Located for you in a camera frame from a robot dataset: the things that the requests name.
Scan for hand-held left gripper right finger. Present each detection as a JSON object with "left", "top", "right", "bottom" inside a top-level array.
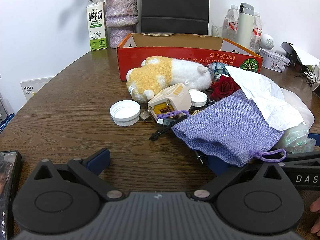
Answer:
[{"left": 192, "top": 155, "right": 288, "bottom": 202}]

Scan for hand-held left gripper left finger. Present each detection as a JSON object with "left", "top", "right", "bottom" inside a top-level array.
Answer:
[{"left": 32, "top": 148, "right": 125, "bottom": 202}]

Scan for iridescent plastic bag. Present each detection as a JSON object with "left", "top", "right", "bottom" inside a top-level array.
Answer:
[{"left": 275, "top": 124, "right": 317, "bottom": 155}]

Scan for purple woven drawstring pouch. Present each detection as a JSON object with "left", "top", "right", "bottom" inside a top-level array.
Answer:
[{"left": 171, "top": 89, "right": 287, "bottom": 168}]

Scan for white tissue paper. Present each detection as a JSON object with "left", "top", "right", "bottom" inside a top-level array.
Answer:
[{"left": 225, "top": 65, "right": 305, "bottom": 132}]

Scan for black charging cable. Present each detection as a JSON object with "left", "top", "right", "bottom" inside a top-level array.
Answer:
[{"left": 139, "top": 110, "right": 190, "bottom": 140}]

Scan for red rose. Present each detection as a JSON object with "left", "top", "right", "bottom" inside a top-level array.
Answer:
[{"left": 209, "top": 76, "right": 242, "bottom": 100}]

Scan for beige power adapter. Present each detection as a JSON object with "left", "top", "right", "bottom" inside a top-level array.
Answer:
[{"left": 147, "top": 82, "right": 192, "bottom": 124}]

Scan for yellow and white plush toy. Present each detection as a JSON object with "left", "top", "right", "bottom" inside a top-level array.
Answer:
[{"left": 126, "top": 56, "right": 212, "bottom": 103}]

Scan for red cardboard box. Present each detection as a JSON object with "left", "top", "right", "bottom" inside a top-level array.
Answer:
[{"left": 116, "top": 32, "right": 263, "bottom": 82}]

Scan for person's right hand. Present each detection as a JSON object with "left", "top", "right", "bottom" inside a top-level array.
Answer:
[{"left": 309, "top": 197, "right": 320, "bottom": 234}]

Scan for black plug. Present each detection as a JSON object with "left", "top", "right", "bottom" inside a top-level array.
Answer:
[{"left": 194, "top": 151, "right": 208, "bottom": 166}]

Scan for large white ribbed lid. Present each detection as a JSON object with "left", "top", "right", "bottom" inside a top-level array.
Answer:
[{"left": 109, "top": 100, "right": 141, "bottom": 127}]

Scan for brown wooden desk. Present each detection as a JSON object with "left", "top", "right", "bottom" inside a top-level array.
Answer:
[{"left": 0, "top": 46, "right": 320, "bottom": 240}]

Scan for small white lid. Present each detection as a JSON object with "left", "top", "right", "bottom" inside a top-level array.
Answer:
[{"left": 189, "top": 90, "right": 208, "bottom": 107}]

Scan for white tin box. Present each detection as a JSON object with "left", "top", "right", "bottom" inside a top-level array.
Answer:
[{"left": 259, "top": 48, "right": 289, "bottom": 72}]

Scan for black smartphone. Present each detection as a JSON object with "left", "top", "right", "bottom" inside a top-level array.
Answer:
[{"left": 0, "top": 150, "right": 22, "bottom": 240}]

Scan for teal patterned wrapper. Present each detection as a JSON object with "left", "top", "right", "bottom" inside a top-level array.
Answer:
[{"left": 206, "top": 62, "right": 232, "bottom": 79}]

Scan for white round speaker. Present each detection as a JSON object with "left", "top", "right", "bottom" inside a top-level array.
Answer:
[{"left": 259, "top": 34, "right": 275, "bottom": 50}]

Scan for clear water bottle red label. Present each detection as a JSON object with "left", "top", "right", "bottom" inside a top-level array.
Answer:
[
  {"left": 250, "top": 12, "right": 263, "bottom": 53},
  {"left": 223, "top": 4, "right": 239, "bottom": 42}
]

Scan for white thermos flask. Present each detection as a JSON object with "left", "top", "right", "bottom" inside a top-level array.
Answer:
[{"left": 236, "top": 3, "right": 255, "bottom": 49}]

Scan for green and white milk carton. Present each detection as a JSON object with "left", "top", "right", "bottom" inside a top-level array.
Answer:
[{"left": 86, "top": 0, "right": 109, "bottom": 52}]

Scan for clear glass cup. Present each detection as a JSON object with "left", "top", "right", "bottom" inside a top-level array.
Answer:
[{"left": 211, "top": 25, "right": 224, "bottom": 37}]

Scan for purple textured vase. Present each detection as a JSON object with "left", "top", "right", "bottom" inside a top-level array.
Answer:
[{"left": 105, "top": 0, "right": 138, "bottom": 48}]

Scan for black paper bag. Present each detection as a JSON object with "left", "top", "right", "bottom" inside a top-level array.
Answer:
[{"left": 141, "top": 0, "right": 210, "bottom": 35}]

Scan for tangled black thin cables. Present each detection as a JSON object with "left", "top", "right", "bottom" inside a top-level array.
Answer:
[{"left": 299, "top": 66, "right": 317, "bottom": 87}]

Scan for purple cord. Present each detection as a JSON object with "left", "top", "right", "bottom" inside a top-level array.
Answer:
[{"left": 157, "top": 110, "right": 189, "bottom": 120}]

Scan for white box by wall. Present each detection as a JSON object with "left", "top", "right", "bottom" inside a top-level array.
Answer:
[{"left": 20, "top": 77, "right": 54, "bottom": 102}]

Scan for blue packets by wall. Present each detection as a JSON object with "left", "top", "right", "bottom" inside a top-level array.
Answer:
[{"left": 0, "top": 113, "right": 14, "bottom": 133}]

